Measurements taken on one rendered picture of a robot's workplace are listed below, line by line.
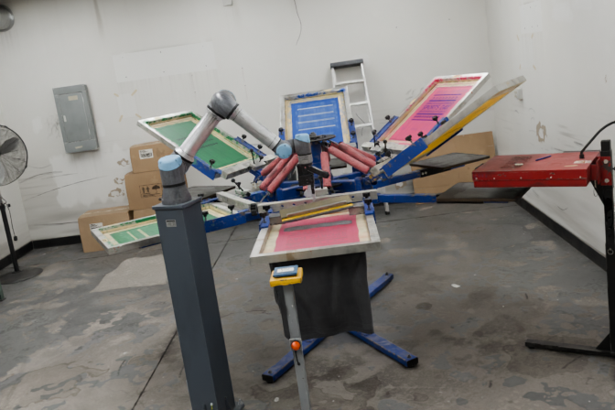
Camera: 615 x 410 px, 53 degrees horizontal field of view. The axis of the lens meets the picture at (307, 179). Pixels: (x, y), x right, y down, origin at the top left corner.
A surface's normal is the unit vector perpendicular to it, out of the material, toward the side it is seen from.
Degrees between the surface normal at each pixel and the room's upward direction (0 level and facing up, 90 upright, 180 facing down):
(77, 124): 90
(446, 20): 90
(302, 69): 90
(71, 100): 90
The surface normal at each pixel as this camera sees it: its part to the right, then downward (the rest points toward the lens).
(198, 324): -0.36, 0.22
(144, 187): -0.11, 0.19
